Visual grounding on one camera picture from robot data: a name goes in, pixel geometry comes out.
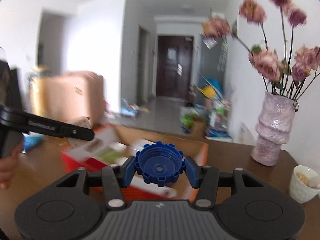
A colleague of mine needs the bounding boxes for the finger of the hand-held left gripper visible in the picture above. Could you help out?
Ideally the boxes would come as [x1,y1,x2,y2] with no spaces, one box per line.
[59,122,95,142]

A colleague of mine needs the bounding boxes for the person's left hand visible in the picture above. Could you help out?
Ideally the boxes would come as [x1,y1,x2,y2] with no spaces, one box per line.
[0,142,23,189]

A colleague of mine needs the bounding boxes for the pink suitcase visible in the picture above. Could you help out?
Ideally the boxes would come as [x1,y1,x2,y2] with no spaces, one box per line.
[30,71,105,128]

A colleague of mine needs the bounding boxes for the grey refrigerator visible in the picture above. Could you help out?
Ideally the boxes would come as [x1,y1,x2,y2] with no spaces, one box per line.
[199,35,228,100]

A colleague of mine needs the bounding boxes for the gear-shaped plastic lid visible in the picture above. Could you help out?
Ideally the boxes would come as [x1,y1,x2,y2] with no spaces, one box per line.
[135,141,186,187]

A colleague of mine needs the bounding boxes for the purple ribbed vase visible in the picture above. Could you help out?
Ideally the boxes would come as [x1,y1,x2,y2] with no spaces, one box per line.
[251,91,296,167]

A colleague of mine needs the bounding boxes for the white bowl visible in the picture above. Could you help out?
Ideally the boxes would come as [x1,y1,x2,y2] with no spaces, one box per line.
[289,165,320,204]

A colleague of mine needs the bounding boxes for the dark brown door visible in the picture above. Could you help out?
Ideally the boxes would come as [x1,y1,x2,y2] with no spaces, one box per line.
[156,35,195,98]

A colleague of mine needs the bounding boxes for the dried pink flowers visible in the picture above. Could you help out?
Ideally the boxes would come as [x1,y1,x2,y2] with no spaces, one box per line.
[201,0,320,101]

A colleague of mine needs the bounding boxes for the pile of toys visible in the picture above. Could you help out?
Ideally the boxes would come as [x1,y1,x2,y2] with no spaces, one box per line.
[179,74,233,139]

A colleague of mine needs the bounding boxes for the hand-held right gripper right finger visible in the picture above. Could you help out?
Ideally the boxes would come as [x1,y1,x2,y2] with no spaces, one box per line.
[184,156,265,208]

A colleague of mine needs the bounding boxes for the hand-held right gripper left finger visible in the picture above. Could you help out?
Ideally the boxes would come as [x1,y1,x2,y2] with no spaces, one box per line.
[56,156,137,209]

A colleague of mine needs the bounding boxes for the red cardboard box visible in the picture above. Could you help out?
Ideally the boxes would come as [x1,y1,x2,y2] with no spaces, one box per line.
[59,123,209,203]

